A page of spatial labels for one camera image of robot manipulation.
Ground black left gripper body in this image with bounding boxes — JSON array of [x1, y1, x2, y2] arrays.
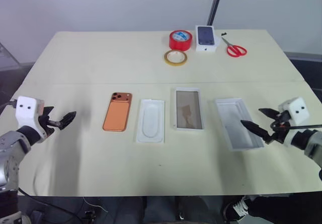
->
[[37, 112, 62, 137]]

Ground black and white sneaker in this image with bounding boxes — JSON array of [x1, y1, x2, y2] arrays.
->
[[220, 195, 254, 221]]

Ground white phone box with picture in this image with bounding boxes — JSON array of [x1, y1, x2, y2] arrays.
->
[[195, 25, 219, 54]]

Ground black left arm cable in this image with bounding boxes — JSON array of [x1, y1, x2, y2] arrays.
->
[[0, 99, 18, 116]]

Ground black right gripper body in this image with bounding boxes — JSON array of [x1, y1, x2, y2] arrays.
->
[[270, 110, 292, 142]]

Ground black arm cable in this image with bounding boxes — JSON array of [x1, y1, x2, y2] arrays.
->
[[270, 123, 322, 132], [0, 99, 18, 116]]

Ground yellow tape roll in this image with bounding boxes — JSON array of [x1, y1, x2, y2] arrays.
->
[[164, 49, 189, 67]]

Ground red tape roll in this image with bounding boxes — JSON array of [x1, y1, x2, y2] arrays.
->
[[169, 29, 194, 52]]

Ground orange smartphone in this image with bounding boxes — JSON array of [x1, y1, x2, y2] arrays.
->
[[102, 92, 133, 132]]

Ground clear acrylic panel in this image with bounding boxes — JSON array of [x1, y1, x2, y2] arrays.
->
[[0, 42, 21, 71]]

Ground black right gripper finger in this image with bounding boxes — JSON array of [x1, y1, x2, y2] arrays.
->
[[240, 119, 272, 144], [258, 108, 280, 120]]

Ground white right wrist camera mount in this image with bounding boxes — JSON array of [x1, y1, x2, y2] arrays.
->
[[278, 97, 309, 128]]

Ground black metal pole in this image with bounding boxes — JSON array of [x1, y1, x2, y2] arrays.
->
[[206, 0, 226, 26]]

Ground grey ledge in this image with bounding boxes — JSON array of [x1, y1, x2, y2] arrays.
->
[[284, 50, 322, 64]]

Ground thin white floor cable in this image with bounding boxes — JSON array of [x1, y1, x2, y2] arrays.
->
[[82, 196, 109, 213]]

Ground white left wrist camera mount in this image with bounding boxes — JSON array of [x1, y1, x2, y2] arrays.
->
[[15, 96, 48, 137]]

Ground black floor cable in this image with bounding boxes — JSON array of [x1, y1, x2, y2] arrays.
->
[[17, 186, 85, 221]]

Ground white moulded tray insert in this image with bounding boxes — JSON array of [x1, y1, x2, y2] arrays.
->
[[136, 98, 166, 144]]

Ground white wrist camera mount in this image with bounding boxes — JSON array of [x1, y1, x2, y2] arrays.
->
[[278, 97, 309, 128], [15, 96, 48, 137]]

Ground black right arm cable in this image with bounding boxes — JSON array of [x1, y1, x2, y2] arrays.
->
[[270, 123, 322, 132]]

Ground red handled scissors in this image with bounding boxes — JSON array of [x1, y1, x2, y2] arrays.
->
[[221, 37, 248, 58]]

